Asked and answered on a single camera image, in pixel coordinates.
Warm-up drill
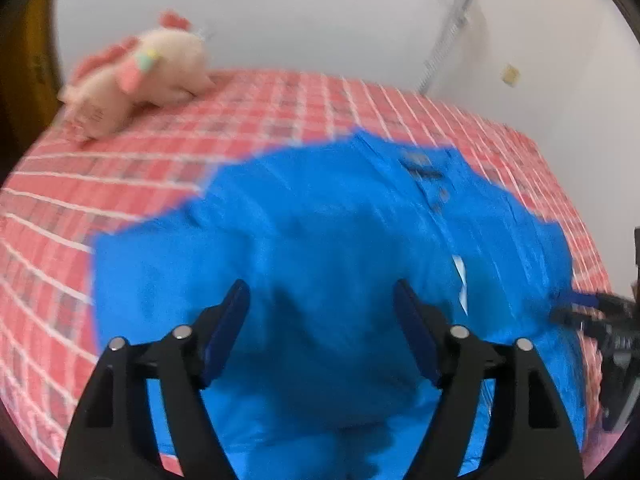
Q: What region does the red plaid bed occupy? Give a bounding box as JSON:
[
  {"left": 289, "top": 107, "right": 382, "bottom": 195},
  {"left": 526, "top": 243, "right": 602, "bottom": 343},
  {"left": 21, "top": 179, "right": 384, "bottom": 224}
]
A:
[{"left": 0, "top": 67, "right": 614, "bottom": 467}]

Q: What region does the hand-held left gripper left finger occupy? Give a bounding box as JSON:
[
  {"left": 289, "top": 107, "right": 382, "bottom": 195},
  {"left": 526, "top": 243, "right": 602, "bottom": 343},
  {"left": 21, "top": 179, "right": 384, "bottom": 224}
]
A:
[{"left": 59, "top": 279, "right": 251, "bottom": 480}]

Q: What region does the blue puffer jacket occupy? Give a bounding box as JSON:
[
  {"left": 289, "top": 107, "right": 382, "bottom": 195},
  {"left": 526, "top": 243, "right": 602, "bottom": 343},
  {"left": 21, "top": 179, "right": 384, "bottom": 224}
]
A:
[{"left": 92, "top": 130, "right": 589, "bottom": 480}]

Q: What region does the wooden wardrobe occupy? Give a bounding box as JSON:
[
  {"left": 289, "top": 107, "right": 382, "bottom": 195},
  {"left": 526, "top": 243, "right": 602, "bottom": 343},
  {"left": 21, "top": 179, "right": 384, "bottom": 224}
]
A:
[{"left": 19, "top": 0, "right": 64, "bottom": 128}]

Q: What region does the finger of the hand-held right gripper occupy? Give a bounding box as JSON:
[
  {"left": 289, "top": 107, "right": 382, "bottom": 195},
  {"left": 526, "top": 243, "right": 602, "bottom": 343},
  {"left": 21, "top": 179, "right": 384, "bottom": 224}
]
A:
[
  {"left": 549, "top": 309, "right": 613, "bottom": 343},
  {"left": 552, "top": 291, "right": 632, "bottom": 313}
]

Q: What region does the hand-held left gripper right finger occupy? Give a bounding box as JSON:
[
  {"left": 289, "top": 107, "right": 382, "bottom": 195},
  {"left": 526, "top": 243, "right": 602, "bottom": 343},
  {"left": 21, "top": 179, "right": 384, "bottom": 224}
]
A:
[{"left": 393, "top": 279, "right": 584, "bottom": 480}]

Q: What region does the pink plush toy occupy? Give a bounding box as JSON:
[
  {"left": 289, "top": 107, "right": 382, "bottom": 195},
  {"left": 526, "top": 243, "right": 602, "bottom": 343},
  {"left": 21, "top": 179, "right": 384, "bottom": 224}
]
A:
[{"left": 57, "top": 9, "right": 217, "bottom": 144}]

